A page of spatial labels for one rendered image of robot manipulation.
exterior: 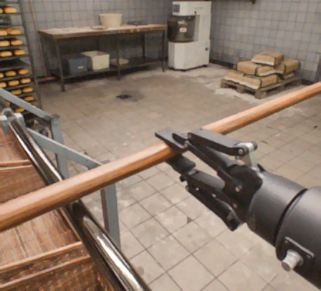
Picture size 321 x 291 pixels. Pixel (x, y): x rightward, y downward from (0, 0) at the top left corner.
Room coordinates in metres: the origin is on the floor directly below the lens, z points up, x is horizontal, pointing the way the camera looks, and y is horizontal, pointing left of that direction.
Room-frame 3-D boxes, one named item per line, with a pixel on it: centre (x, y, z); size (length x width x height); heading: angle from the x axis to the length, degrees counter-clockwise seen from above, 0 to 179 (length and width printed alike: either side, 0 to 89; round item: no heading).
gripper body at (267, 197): (0.27, -0.12, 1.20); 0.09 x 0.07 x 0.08; 38
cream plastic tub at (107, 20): (5.48, 0.92, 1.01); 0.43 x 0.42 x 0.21; 128
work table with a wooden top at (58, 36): (5.33, 0.99, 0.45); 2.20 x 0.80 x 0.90; 128
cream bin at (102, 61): (5.16, 1.21, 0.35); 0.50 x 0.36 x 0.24; 39
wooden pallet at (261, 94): (4.66, -1.74, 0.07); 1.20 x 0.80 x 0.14; 128
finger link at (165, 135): (0.39, -0.02, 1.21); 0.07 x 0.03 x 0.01; 38
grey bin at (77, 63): (4.90, 1.54, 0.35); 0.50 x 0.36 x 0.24; 38
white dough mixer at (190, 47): (6.01, -0.54, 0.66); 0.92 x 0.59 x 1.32; 128
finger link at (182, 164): (0.39, -0.02, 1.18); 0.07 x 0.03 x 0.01; 38
